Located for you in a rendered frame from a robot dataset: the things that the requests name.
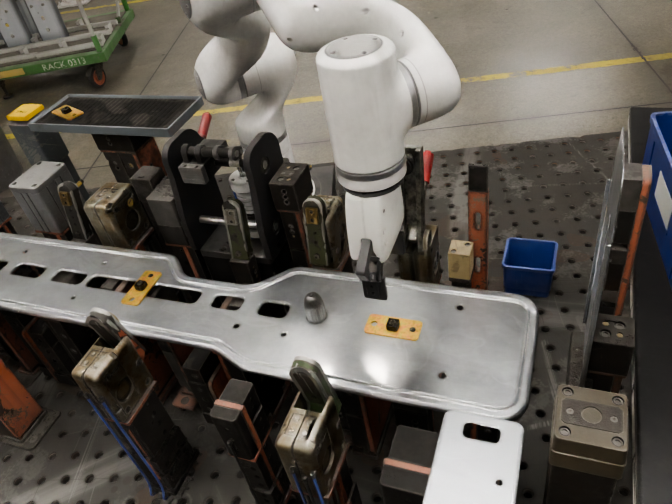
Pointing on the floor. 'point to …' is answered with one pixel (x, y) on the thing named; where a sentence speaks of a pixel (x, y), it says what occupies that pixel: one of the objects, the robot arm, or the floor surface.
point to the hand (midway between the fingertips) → (385, 269)
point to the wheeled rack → (104, 28)
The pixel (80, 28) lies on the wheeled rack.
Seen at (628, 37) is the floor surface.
